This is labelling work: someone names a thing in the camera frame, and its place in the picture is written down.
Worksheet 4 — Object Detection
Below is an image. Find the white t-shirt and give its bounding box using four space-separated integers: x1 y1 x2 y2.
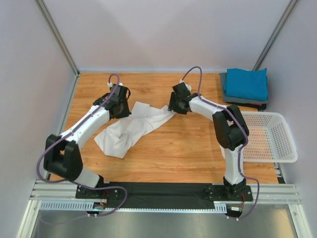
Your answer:
94 102 175 159

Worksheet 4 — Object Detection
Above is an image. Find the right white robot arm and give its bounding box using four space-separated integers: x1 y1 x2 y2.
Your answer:
168 82 249 200

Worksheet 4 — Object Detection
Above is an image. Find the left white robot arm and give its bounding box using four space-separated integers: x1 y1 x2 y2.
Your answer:
43 83 131 199

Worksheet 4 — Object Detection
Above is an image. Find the folded black red t-shirt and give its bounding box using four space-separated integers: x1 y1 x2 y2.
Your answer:
229 102 267 111

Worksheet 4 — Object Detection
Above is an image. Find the white plastic basket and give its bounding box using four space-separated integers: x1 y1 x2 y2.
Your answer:
241 111 298 163

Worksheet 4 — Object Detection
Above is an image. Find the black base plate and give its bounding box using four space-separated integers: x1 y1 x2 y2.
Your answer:
75 182 254 209

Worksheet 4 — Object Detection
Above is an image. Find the aluminium frame rail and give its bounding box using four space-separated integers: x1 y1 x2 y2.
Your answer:
30 180 301 204

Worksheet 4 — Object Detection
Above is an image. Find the grey slotted cable duct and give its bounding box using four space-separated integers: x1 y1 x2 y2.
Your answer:
39 200 242 213

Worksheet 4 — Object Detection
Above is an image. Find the left aluminium corner post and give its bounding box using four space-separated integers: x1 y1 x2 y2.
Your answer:
34 0 80 76

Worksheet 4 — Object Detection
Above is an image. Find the aluminium corner post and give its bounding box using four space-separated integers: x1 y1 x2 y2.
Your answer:
34 0 80 76
252 0 300 71

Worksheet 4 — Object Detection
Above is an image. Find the right aluminium corner post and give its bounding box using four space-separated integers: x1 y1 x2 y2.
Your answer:
252 0 300 71

